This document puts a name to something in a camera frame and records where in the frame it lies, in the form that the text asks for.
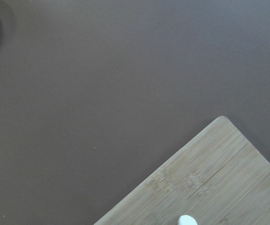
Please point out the white ceramic spoon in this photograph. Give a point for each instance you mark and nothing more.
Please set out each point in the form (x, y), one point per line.
(186, 220)

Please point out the bamboo cutting board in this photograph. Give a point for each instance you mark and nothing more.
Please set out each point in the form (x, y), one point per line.
(218, 178)

